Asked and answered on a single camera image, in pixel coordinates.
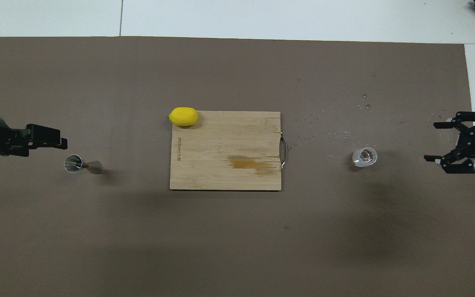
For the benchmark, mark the brown table mat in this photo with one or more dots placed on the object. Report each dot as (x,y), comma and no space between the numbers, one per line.
(97,247)

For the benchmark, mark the metal double jigger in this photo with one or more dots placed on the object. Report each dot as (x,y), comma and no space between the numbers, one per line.
(72,163)

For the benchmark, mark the wooden cutting board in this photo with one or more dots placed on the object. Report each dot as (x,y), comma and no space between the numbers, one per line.
(229,136)

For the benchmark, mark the clear glass cup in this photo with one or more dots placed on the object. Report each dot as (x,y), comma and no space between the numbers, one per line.
(364,156)

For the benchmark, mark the yellow lemon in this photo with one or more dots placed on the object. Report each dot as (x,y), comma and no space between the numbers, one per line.
(184,116)

